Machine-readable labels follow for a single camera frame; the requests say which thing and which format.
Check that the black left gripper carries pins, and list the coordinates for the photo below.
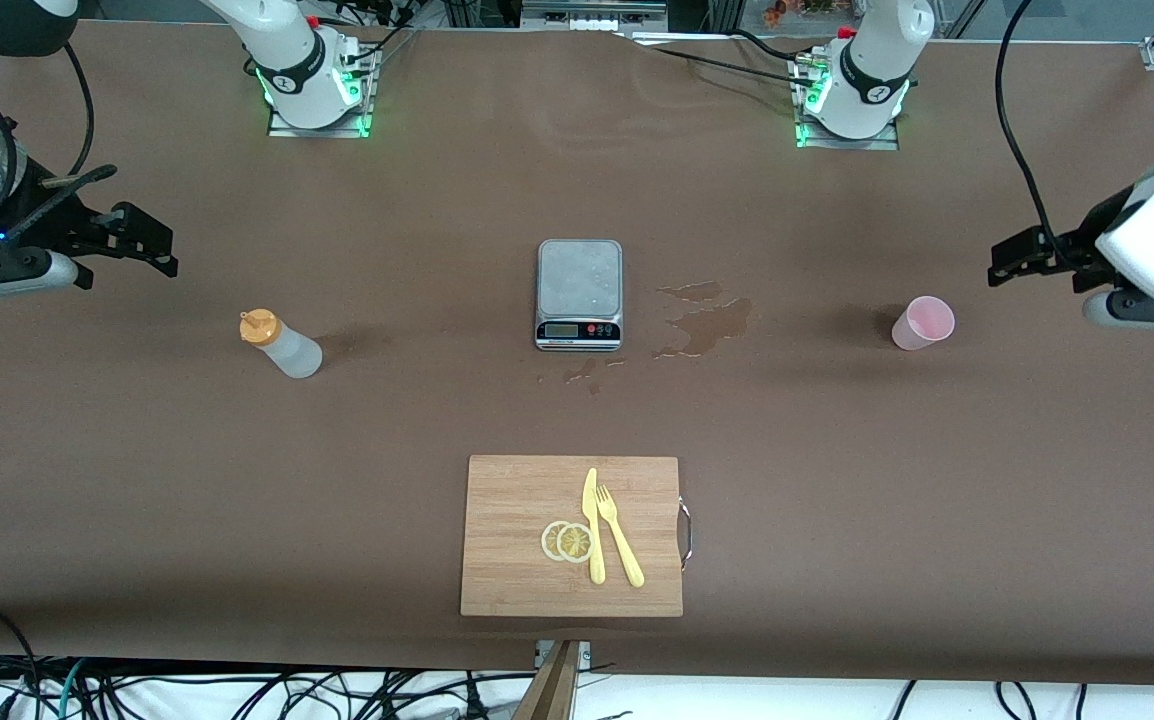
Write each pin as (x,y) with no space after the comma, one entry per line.
(1074,249)

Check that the yellow plastic fork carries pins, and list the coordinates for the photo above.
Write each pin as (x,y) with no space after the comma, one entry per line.
(627,560)

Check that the wooden post with bracket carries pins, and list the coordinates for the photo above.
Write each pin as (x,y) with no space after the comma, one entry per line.
(552,690)

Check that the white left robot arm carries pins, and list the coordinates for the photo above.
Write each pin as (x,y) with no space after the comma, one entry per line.
(872,60)

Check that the orange toy food pile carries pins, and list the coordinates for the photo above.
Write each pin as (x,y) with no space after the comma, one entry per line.
(797,10)

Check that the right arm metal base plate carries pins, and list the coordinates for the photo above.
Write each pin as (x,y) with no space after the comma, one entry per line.
(362,110)

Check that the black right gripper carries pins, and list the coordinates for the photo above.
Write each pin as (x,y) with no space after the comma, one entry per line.
(49,224)

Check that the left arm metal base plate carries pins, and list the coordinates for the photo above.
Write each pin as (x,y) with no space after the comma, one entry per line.
(887,142)

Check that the small brown liquid spill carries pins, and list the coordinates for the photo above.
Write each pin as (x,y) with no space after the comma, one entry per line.
(582,370)

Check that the clear orange-capped sauce bottle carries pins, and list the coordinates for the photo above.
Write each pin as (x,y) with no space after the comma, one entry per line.
(292,352)

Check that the silver digital kitchen scale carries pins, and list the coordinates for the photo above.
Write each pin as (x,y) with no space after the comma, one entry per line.
(577,275)

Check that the yellow plastic knife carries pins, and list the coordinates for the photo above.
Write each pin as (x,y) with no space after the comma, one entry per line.
(594,560)

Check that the bamboo cutting board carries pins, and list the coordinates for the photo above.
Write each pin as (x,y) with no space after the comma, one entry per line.
(507,520)

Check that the lemon slice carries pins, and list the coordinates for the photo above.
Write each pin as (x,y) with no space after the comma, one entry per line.
(575,542)
(548,540)

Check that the large brown liquid spill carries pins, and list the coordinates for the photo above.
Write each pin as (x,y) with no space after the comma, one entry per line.
(707,325)

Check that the grey power strip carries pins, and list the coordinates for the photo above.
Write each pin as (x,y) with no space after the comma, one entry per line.
(592,12)

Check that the pink plastic cup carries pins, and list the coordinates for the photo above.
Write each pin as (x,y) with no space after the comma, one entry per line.
(922,322)

